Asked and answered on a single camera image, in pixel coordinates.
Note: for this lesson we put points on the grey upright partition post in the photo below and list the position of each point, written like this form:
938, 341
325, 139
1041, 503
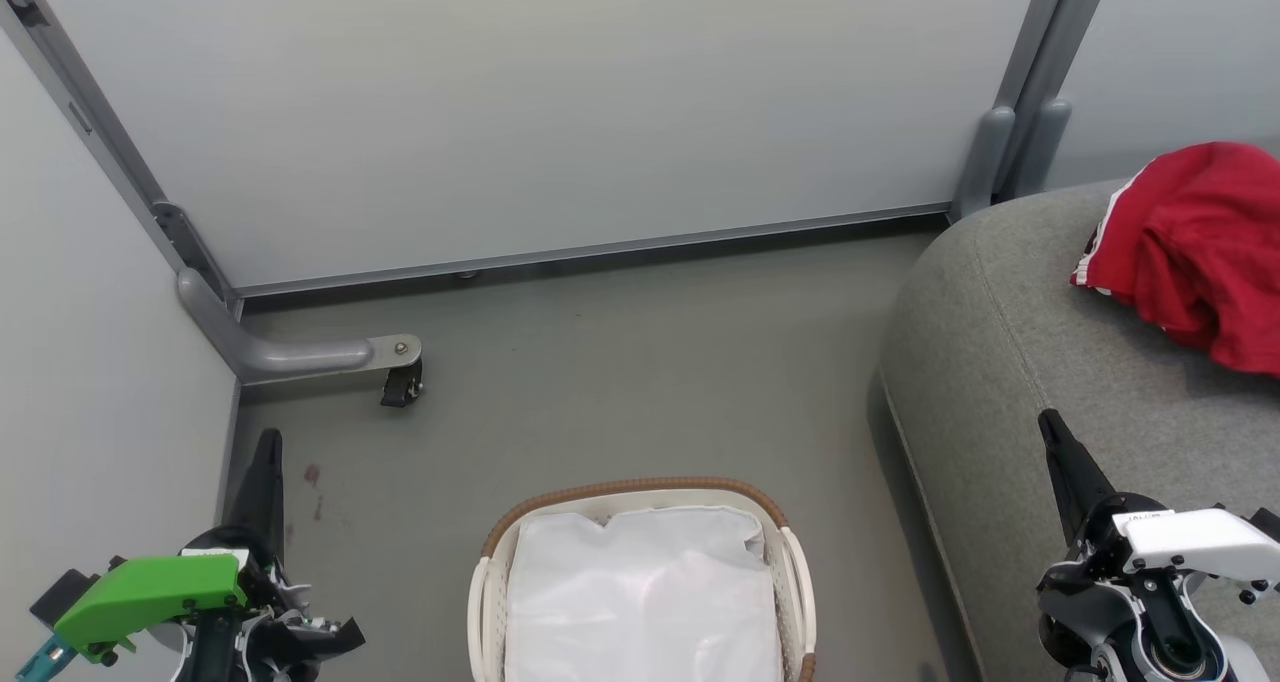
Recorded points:
985, 162
1045, 142

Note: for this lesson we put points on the grey partition bottom rail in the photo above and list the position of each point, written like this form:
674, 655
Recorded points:
600, 252

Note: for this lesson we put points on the grey partition foot bracket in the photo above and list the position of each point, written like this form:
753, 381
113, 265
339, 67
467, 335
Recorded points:
280, 357

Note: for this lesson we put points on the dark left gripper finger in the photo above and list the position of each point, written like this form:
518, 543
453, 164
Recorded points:
262, 492
320, 642

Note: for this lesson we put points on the white basket liner cloth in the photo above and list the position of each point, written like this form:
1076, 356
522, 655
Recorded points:
640, 602

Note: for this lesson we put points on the slanted grey partition post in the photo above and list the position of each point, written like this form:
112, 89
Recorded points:
100, 132

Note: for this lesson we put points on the red jersey with white stripes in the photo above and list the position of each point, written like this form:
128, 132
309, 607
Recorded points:
1200, 252

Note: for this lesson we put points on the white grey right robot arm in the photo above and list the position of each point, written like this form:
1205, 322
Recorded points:
1170, 642

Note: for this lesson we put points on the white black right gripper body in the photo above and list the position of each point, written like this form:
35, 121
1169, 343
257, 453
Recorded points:
1190, 542

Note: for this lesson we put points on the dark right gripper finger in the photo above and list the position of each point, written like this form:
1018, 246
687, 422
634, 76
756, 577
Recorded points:
1075, 482

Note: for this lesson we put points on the grey fabric sofa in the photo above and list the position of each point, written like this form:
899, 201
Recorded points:
1000, 362

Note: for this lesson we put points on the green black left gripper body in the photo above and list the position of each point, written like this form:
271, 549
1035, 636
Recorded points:
150, 592

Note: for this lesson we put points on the black caster wheel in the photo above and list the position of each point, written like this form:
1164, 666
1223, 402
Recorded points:
400, 387

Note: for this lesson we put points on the white laundry basket, brown rim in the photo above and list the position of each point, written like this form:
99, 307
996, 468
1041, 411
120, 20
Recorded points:
798, 582

